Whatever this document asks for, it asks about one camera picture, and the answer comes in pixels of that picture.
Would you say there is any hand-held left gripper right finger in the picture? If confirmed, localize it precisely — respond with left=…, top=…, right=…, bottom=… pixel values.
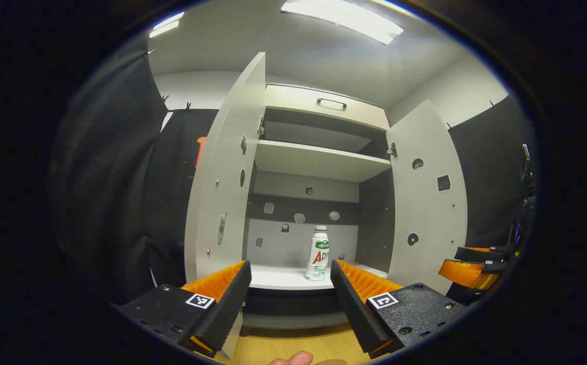
left=331, top=260, right=469, bottom=359

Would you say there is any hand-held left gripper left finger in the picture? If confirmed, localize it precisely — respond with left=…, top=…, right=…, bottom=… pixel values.
left=114, top=261, right=252, bottom=358

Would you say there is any white cabinet door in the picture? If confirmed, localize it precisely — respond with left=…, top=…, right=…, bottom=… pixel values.
left=185, top=52, right=266, bottom=358
left=386, top=99, right=468, bottom=296

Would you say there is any white bottle with green label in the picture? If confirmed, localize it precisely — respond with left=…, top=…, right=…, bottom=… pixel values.
left=305, top=226, right=330, bottom=281

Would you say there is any white cabinet drawer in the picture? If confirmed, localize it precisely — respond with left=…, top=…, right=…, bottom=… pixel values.
left=266, top=84, right=390, bottom=130

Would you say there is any black backdrop cloth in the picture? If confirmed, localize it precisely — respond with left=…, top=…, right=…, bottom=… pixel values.
left=50, top=35, right=535, bottom=305

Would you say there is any long ceiling light panel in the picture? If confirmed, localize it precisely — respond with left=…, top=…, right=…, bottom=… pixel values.
left=280, top=0, right=405, bottom=45

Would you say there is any small ceiling light panel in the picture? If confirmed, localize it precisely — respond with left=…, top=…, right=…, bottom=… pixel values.
left=149, top=11, right=185, bottom=39

